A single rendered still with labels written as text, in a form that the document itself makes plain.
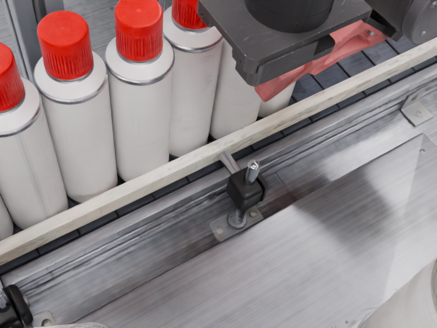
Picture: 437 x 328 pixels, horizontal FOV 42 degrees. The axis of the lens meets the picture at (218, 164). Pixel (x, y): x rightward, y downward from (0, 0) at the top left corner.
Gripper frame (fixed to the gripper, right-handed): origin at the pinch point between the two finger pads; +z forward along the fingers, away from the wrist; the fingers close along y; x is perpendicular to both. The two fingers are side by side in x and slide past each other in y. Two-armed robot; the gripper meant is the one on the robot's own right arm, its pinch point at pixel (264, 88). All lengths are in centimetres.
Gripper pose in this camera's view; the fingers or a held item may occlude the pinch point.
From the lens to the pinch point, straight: 45.1
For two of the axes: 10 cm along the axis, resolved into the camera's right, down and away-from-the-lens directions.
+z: -0.9, 5.1, 8.5
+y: 8.4, -4.2, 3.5
